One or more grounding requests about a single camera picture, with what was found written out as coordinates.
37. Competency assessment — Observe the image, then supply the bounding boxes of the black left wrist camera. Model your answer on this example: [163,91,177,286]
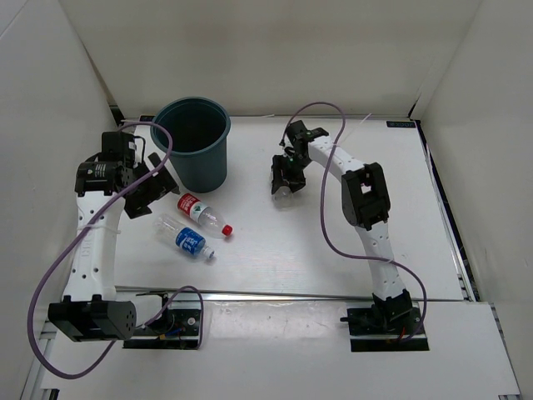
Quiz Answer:
[98,131,137,168]

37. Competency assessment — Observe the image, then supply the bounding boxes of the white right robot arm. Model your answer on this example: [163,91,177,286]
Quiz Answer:
[271,121,412,333]

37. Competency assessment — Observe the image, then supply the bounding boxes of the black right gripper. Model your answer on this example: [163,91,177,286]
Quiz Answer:
[271,152,311,197]

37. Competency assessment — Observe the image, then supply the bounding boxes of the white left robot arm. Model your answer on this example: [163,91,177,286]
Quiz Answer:
[47,159,178,342]

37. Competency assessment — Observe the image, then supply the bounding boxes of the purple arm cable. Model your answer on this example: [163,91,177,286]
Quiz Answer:
[281,102,426,343]
[27,122,205,380]

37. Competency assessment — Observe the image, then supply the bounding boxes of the dark teal plastic bin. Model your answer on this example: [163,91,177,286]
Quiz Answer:
[151,97,231,193]

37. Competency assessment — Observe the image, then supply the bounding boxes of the small black cap bottle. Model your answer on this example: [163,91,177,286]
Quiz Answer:
[272,186,294,209]

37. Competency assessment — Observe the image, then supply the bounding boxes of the red label clear bottle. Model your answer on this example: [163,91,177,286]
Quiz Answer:
[177,192,233,238]

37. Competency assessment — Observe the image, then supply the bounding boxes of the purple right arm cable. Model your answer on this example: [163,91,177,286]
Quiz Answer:
[281,102,426,343]

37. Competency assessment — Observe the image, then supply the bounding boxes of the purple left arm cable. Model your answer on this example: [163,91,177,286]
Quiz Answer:
[27,122,205,380]

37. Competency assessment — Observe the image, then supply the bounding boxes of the aluminium table front rail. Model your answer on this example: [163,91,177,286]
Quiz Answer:
[112,285,476,303]

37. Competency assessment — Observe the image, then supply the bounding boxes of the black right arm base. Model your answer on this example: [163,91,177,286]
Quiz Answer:
[340,305,430,353]

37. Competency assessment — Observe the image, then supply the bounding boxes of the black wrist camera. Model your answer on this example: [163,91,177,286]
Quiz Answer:
[98,131,137,168]
[285,120,309,148]

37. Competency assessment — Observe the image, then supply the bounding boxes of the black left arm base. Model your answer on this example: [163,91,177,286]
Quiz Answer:
[122,285,205,350]

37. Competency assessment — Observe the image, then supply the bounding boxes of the blue label clear bottle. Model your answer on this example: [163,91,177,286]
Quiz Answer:
[153,214,215,260]

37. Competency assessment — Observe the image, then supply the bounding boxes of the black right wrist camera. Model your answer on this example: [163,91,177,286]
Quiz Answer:
[285,120,309,148]

